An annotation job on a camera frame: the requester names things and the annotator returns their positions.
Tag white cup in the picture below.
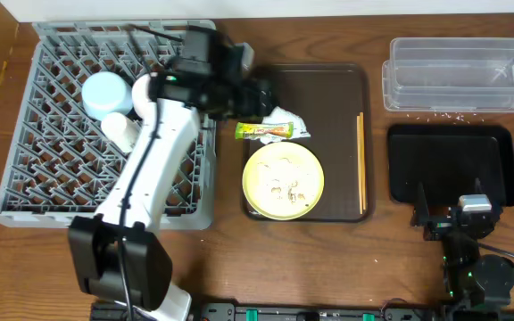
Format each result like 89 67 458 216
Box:
101 112 140 153

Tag light blue bowl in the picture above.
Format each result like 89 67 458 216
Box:
81 71 133 121

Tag pink bowl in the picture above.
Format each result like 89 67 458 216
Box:
131 72 156 119

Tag green orange snack wrapper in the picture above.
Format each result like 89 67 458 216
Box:
235 122 294 139

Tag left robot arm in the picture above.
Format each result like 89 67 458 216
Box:
68 26 277 320

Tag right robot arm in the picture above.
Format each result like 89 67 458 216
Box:
410 181 514 320

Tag grey dishwasher rack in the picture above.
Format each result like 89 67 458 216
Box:
0 19 225 231

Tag black tray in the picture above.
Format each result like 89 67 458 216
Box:
387 124 514 207

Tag crumpled white tissue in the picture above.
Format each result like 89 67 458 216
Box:
259 107 311 144

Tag wooden chopstick left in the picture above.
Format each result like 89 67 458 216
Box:
356 115 363 216

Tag brown serving tray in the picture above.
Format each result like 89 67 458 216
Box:
256 64 375 223

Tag clear plastic container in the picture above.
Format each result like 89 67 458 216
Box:
382 37 514 113

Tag yellow plate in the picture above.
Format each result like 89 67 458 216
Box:
242 142 325 221

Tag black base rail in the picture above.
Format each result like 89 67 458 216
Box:
89 300 514 321

